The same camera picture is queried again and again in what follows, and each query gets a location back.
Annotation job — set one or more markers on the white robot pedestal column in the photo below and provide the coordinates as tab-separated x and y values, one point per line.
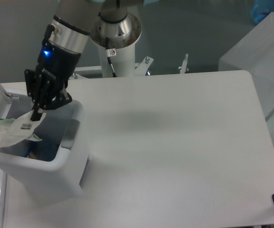
122	59

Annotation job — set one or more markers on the blue water jug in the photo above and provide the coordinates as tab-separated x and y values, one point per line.
261	9

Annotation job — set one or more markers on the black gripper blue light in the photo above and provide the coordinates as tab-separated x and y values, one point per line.
55	66

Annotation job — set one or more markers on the white trash can open lid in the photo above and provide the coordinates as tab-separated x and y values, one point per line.
62	155

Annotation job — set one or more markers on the white plastic bag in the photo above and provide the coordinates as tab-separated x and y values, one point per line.
13	131

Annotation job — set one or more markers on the blue yellow snack wrapper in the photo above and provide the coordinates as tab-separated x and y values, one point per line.
31	155

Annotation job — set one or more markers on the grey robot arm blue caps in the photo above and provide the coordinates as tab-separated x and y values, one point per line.
107	23

